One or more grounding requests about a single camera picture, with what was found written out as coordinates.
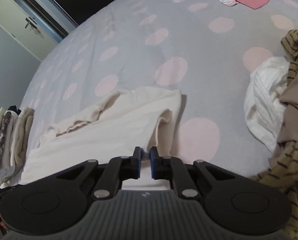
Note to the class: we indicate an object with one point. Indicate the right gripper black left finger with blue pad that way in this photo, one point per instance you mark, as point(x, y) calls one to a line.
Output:
point(102, 181)

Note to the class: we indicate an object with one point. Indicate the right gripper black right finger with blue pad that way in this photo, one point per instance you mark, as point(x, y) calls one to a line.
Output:
point(188, 181)

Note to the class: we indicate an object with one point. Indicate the cream white garment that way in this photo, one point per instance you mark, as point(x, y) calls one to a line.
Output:
point(113, 127)

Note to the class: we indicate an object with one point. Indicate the stack of folded clothes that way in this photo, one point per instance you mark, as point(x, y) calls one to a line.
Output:
point(15, 126)

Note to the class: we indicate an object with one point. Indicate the white ribbed garment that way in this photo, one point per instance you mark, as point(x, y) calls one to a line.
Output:
point(262, 109)

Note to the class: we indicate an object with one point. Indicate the olive striped garment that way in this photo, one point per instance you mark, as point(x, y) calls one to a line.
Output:
point(283, 172)

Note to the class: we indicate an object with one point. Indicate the grey pink-dotted bed sheet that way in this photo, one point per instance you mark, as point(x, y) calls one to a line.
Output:
point(200, 47)

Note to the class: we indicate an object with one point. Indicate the taupe plain garment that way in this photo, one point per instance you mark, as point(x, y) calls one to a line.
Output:
point(289, 129)

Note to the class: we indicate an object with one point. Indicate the white door with handle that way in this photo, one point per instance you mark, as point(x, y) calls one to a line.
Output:
point(32, 26)

